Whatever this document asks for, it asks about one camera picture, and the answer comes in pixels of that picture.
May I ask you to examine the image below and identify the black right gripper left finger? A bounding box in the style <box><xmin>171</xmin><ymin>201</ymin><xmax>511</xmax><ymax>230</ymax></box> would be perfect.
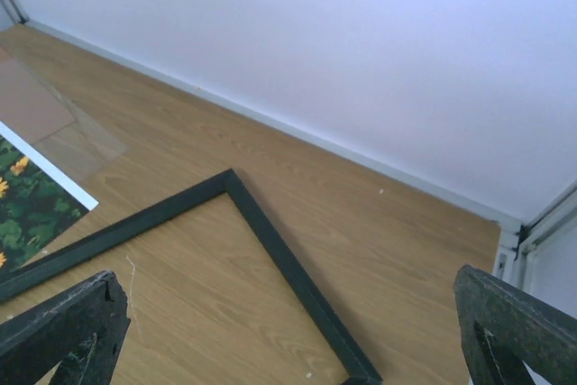
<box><xmin>1</xmin><ymin>270</ymin><xmax>131</xmax><ymax>384</ymax></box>

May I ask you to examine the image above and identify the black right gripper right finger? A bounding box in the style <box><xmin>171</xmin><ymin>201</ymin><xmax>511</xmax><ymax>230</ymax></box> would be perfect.
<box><xmin>453</xmin><ymin>264</ymin><xmax>576</xmax><ymax>384</ymax></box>

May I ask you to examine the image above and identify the sunflower photo print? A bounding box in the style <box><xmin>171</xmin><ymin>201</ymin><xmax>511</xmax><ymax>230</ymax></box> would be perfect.
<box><xmin>0</xmin><ymin>124</ymin><xmax>98</xmax><ymax>274</ymax></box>

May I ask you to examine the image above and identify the black picture frame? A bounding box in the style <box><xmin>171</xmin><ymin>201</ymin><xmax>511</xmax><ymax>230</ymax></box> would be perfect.
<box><xmin>1</xmin><ymin>170</ymin><xmax>382</xmax><ymax>384</ymax></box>

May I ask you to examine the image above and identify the clear acrylic sheet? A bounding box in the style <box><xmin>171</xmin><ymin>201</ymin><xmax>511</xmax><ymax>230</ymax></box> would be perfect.
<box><xmin>1</xmin><ymin>41</ymin><xmax>127</xmax><ymax>182</ymax></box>

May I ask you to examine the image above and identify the brown backing board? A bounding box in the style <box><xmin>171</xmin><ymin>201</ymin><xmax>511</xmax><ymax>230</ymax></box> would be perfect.
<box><xmin>1</xmin><ymin>49</ymin><xmax>75</xmax><ymax>143</ymax></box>

